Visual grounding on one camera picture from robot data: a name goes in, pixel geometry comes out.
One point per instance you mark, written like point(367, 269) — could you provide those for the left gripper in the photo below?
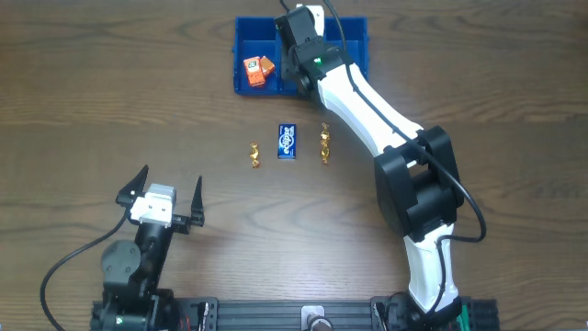
point(186, 223)

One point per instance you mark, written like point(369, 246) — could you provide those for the gold candy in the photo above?
point(254, 155)
point(325, 143)

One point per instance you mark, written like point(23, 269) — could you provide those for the blue candy pack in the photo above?
point(287, 141)

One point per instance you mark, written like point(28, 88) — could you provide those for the orange candy box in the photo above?
point(268, 65)
point(253, 71)

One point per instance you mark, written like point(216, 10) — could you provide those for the blue tray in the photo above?
point(257, 34)

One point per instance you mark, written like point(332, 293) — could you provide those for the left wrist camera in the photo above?
point(154, 204)

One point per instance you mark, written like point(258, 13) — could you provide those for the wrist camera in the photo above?
point(154, 204)
point(317, 20)

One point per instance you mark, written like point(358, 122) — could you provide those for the mounting rail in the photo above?
point(266, 315)

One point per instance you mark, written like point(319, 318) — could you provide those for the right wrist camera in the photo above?
point(317, 20)

